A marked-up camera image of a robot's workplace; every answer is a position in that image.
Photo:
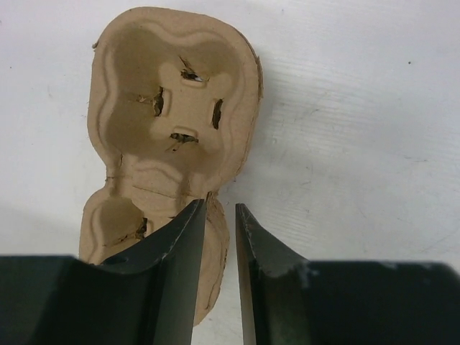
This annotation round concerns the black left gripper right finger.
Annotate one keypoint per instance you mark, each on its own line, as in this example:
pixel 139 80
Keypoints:
pixel 288 299

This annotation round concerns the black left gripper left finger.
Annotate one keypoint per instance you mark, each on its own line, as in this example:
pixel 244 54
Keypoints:
pixel 145 294

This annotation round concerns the brown pulp cup carrier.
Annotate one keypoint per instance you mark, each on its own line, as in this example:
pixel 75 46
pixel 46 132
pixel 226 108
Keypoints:
pixel 173 103

